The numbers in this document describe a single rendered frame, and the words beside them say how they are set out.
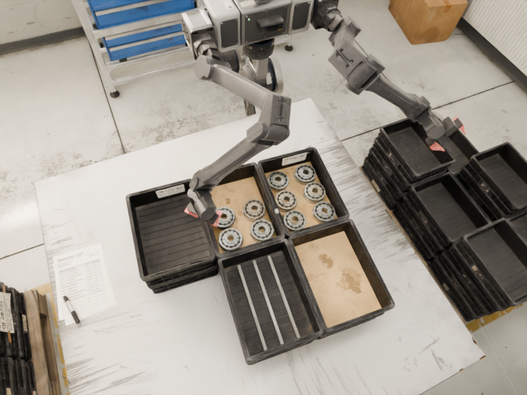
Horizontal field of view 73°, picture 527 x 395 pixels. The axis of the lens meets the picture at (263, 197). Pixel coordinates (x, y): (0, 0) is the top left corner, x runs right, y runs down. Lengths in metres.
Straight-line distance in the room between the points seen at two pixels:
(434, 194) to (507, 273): 0.60
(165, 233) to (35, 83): 2.43
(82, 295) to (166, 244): 0.43
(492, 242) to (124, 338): 1.96
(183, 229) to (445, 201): 1.64
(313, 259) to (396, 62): 2.67
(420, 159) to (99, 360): 2.05
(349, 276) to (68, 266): 1.25
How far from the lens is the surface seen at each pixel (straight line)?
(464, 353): 1.86
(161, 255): 1.61
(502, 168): 2.73
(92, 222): 1.92
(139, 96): 3.36
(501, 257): 2.38
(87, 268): 1.83
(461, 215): 2.53
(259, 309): 1.51
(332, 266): 1.60
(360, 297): 1.59
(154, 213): 1.70
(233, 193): 1.70
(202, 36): 1.37
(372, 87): 1.19
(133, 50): 3.20
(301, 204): 1.69
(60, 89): 3.64
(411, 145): 2.53
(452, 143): 3.00
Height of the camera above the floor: 2.30
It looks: 61 degrees down
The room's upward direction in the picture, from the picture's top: 5 degrees clockwise
